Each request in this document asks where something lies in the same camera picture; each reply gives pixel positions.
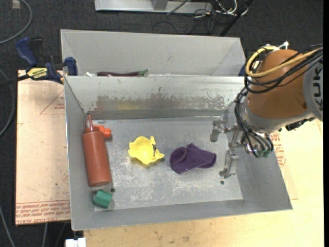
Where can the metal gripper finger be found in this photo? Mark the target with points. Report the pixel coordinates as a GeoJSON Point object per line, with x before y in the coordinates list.
{"type": "Point", "coordinates": [218, 126]}
{"type": "Point", "coordinates": [230, 163]}

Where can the purple cloth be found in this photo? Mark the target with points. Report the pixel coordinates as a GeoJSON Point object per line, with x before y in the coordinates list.
{"type": "Point", "coordinates": [190, 158]}

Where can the grey metal bin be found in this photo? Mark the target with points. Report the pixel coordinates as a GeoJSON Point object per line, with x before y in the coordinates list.
{"type": "Point", "coordinates": [167, 194]}

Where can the yellow toy fish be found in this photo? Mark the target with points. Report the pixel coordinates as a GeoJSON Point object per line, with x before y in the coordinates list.
{"type": "Point", "coordinates": [144, 150]}

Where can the red-brown squeeze bottle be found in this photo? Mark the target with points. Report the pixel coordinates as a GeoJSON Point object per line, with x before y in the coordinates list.
{"type": "Point", "coordinates": [96, 158]}

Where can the green block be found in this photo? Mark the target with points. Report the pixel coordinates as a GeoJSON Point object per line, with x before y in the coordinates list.
{"type": "Point", "coordinates": [102, 199]}

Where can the black cylinder on white bracket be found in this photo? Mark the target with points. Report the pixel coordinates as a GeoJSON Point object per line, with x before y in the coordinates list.
{"type": "Point", "coordinates": [295, 125]}

